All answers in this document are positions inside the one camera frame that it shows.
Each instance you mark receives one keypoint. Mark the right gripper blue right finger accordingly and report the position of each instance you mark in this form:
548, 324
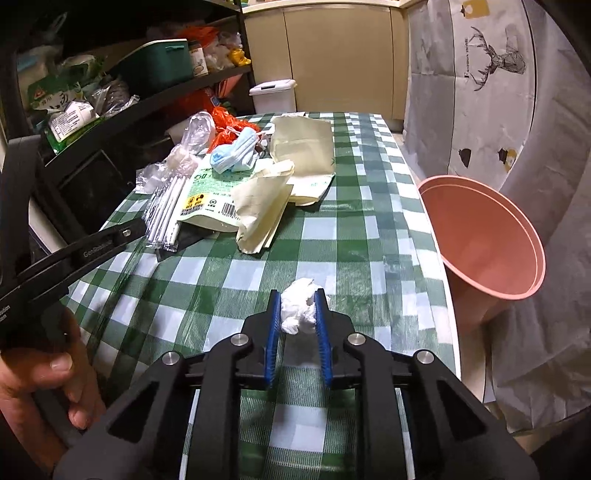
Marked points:
322, 332

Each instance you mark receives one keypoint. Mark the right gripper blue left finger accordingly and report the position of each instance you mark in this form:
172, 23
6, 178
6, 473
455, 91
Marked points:
273, 337

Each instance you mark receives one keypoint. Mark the white tissue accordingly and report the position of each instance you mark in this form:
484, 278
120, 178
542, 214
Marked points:
297, 311

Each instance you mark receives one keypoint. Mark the beige paper bag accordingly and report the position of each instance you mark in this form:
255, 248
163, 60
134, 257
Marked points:
259, 204

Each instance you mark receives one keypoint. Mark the green white snack pouch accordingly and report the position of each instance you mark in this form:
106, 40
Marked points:
208, 199

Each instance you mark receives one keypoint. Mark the large beige paper envelope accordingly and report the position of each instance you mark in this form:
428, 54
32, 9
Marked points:
308, 143

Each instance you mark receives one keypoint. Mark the pack of white straws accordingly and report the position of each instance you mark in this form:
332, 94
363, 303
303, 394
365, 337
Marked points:
162, 213

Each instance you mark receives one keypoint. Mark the blue surgical mask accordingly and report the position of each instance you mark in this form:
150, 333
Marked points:
238, 156

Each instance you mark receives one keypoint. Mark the clear plastic bag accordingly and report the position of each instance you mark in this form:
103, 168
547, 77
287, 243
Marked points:
197, 133

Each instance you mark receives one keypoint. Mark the orange plastic bag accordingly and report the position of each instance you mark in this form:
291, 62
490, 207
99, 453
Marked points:
227, 127

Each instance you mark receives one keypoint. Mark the pink plastic trash bin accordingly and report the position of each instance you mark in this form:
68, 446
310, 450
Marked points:
493, 257

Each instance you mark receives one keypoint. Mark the white lidded trash can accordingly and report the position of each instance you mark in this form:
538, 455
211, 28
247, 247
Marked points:
275, 96

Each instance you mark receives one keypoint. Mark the beige kitchen cabinet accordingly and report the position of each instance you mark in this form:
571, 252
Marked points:
345, 56

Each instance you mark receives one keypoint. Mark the person's left hand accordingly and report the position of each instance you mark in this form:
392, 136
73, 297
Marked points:
25, 371

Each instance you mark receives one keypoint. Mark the green checkered tablecloth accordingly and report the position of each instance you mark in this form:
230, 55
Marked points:
369, 243

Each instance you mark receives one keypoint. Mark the green white food bag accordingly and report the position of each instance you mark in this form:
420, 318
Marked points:
60, 96

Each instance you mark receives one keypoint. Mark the red rice sack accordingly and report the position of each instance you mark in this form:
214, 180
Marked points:
195, 101

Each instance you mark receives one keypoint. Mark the black storage shelf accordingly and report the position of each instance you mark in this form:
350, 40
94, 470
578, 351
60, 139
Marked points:
82, 185

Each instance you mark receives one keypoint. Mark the yellow toy on shelf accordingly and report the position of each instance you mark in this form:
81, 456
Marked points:
238, 57

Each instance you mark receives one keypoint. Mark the white jar on shelf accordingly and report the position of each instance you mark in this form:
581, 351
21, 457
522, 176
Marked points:
197, 58

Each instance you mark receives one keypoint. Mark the deer print cloth cover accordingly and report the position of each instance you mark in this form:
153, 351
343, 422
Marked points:
498, 94

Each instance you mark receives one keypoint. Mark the green storage box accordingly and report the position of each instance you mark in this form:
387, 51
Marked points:
155, 66

